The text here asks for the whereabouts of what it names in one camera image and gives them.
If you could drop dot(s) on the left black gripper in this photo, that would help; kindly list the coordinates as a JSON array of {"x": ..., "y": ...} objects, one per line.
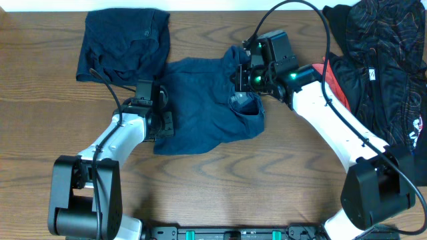
[{"x": 169, "y": 130}]

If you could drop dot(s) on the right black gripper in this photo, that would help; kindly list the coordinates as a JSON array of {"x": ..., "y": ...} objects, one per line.
[{"x": 243, "y": 84}]

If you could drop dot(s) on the navy blue shorts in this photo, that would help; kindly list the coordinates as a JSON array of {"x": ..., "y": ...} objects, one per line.
[{"x": 207, "y": 110}]

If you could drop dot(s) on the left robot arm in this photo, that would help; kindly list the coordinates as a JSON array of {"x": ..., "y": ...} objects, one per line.
[{"x": 85, "y": 197}]

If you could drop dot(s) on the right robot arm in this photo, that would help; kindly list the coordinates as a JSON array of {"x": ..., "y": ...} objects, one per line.
[{"x": 376, "y": 186}]

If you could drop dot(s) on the red orange garment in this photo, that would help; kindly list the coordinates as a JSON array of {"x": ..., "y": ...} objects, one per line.
[{"x": 333, "y": 83}]

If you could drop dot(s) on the folded dark navy garment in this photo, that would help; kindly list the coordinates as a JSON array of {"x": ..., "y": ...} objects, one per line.
[{"x": 124, "y": 45}]

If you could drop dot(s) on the black patterned garment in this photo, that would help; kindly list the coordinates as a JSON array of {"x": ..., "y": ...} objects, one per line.
[{"x": 382, "y": 71}]

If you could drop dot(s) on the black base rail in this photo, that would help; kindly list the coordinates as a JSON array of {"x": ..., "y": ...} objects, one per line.
[{"x": 293, "y": 232}]

